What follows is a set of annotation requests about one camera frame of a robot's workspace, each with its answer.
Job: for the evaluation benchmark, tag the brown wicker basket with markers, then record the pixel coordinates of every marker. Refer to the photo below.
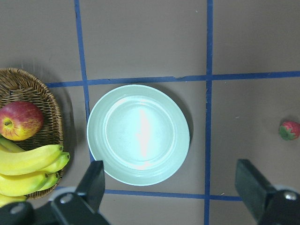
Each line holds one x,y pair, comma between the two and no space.
19,85

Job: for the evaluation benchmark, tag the yellow banana bunch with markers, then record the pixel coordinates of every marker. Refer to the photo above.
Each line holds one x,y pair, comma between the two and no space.
29,173

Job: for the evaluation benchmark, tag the red yellow apple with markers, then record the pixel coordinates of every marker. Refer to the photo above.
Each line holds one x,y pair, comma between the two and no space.
20,120

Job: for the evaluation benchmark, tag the light green plate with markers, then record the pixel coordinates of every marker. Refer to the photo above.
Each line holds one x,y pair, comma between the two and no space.
139,133

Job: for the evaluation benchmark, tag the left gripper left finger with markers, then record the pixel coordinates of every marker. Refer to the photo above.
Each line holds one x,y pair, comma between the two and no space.
92,186

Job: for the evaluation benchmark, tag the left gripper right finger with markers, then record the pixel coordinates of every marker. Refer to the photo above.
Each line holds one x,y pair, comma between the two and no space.
253,188

